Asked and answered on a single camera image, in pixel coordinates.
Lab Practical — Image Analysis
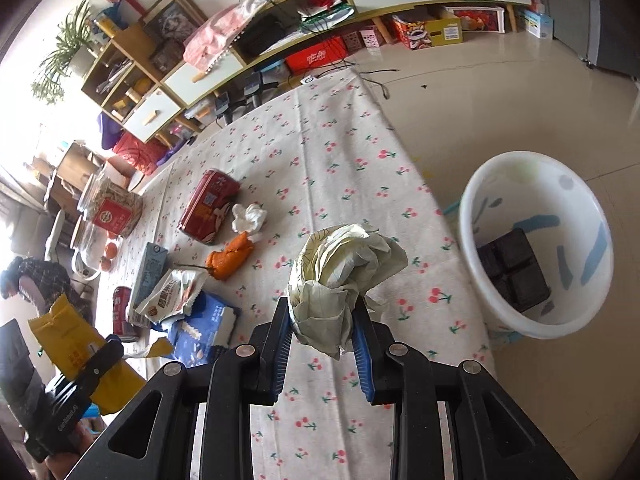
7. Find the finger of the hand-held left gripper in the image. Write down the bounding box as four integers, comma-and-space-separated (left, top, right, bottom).
75, 336, 125, 396

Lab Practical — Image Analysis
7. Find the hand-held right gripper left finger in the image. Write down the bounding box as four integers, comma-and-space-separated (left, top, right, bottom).
75, 297, 293, 480

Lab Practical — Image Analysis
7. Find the red cartoon can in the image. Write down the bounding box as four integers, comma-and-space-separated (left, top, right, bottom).
112, 286, 139, 344

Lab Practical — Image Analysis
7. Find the pale green paper wrapper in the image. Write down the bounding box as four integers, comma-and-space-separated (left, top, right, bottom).
286, 224, 409, 359

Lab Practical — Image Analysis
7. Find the black floor cable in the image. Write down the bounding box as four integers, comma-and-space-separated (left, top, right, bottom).
349, 61, 402, 99

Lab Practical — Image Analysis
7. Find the black box appliance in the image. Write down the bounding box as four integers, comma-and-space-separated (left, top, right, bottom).
234, 12, 289, 59

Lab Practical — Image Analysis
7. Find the red tin box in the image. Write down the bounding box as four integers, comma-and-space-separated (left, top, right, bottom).
178, 168, 241, 246

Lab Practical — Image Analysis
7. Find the framed picture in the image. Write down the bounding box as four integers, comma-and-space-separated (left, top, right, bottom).
139, 0, 209, 44

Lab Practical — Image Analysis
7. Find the green potted plant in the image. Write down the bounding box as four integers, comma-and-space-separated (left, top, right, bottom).
30, 0, 97, 107

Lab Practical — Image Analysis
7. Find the wooden cabinet with white drawers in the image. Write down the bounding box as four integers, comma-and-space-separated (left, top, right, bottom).
81, 0, 532, 144

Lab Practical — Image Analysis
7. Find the blue and white box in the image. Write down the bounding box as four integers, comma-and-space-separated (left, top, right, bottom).
517, 7, 555, 40

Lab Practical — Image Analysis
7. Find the pink patterned box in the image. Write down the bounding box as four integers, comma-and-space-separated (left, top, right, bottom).
344, 27, 384, 52

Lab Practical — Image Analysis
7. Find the white snack packet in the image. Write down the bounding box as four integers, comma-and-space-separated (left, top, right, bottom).
135, 268, 206, 322

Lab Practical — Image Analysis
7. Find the crumpled white tissue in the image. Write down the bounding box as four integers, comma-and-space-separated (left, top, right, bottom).
230, 202, 269, 234

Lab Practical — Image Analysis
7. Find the printed cardboard box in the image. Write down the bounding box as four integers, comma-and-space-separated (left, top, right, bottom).
392, 7, 464, 52

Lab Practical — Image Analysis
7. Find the person's left hand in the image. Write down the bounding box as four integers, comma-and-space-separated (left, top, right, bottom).
47, 452, 83, 480

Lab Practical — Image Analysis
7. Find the pink cloth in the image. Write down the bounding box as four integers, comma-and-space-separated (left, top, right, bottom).
182, 2, 274, 69

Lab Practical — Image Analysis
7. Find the glass jar with red label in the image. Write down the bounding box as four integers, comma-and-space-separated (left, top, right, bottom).
77, 167, 144, 239

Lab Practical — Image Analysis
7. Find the cherry print tablecloth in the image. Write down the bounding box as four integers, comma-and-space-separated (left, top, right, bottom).
95, 67, 496, 480

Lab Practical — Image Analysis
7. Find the red bag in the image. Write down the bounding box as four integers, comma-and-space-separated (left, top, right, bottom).
112, 132, 169, 177

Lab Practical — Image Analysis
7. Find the blue biscuit box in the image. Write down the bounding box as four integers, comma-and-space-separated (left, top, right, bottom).
167, 292, 241, 369

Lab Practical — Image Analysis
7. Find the grey refrigerator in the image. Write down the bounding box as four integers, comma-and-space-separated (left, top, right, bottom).
544, 0, 640, 82

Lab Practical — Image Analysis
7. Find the red cardboard box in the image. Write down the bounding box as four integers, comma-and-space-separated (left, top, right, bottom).
284, 34, 349, 74

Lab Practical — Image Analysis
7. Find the red and white crate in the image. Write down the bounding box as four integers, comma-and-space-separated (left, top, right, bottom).
442, 4, 506, 34

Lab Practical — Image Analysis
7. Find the grey milk carton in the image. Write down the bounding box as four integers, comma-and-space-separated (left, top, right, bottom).
128, 242, 169, 322

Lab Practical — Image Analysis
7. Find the purple bag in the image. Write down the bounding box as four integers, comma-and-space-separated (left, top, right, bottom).
97, 112, 126, 149

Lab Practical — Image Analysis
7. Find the glass jar with oranges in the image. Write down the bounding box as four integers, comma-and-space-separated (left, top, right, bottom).
71, 219, 124, 282

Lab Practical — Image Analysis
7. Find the orange peel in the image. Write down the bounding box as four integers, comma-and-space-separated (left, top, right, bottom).
205, 232, 255, 281

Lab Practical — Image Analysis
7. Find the yellow snack packet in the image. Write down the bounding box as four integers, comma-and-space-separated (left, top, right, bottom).
27, 293, 174, 416

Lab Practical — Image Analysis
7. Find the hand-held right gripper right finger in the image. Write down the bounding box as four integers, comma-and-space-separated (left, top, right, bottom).
352, 307, 576, 480

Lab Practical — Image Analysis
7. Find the white plastic basin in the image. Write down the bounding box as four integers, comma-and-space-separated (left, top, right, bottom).
458, 151, 615, 340

